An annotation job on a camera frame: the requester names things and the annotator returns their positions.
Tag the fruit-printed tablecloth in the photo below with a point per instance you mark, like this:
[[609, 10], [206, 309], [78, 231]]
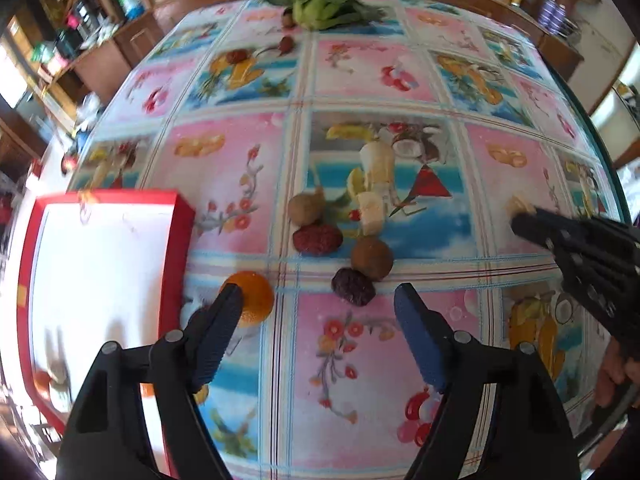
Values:
[[350, 125]]

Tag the orange tangerine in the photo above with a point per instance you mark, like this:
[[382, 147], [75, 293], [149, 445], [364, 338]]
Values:
[[252, 297]]

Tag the small pale tan longan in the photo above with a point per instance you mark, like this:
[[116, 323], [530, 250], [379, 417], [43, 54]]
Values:
[[519, 207]]

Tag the small tangerine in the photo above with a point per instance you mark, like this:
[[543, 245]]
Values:
[[43, 382]]

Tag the wrinkled dark red date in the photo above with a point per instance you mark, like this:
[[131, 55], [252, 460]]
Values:
[[353, 286]]

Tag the red box with white inside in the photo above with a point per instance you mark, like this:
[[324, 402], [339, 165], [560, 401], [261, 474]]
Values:
[[105, 280]]

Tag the bright red date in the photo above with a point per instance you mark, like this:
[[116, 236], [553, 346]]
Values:
[[317, 240]]

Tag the wooden corner cabinet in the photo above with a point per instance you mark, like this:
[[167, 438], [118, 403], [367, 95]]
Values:
[[562, 55]]

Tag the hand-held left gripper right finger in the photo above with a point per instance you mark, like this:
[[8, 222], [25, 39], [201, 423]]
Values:
[[420, 335]]

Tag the large round brown longan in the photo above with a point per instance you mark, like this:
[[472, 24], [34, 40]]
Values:
[[372, 259]]

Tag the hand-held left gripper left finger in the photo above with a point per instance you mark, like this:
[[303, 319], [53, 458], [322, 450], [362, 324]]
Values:
[[220, 330]]

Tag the small dark red date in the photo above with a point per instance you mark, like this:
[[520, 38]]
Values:
[[286, 45]]

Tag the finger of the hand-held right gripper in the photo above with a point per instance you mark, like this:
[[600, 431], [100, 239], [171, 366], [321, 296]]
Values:
[[560, 221], [540, 240]]

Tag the brown longan with stem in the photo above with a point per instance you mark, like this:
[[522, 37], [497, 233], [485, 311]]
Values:
[[306, 207]]

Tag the small brown longan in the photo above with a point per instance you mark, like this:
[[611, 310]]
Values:
[[287, 20]]

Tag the person's right hand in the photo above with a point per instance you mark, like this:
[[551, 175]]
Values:
[[612, 372]]

